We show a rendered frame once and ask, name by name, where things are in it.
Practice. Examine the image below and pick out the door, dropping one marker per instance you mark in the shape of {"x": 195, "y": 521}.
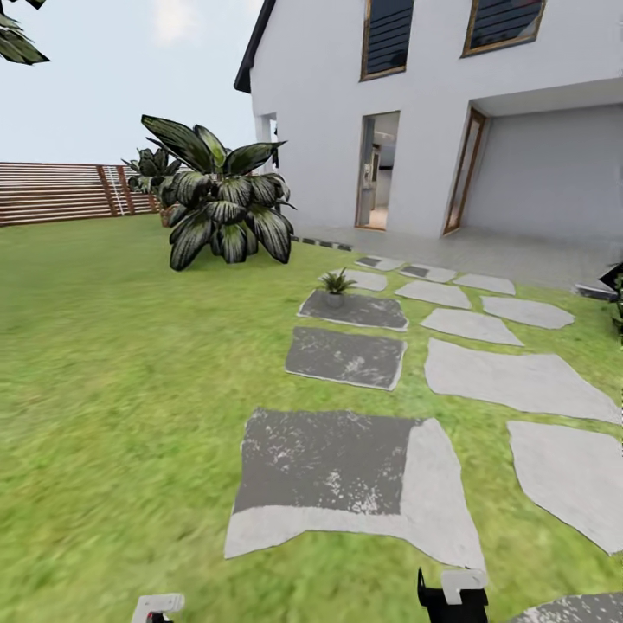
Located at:
{"x": 466, "y": 162}

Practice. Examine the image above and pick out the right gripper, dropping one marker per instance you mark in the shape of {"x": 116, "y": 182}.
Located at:
{"x": 471, "y": 610}

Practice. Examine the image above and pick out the tree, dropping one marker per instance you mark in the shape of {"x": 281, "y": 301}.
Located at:
{"x": 14, "y": 44}

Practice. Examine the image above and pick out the pot plant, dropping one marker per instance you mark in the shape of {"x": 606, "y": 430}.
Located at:
{"x": 335, "y": 287}

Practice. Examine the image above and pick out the fixed window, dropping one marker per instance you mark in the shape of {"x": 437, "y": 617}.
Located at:
{"x": 378, "y": 155}

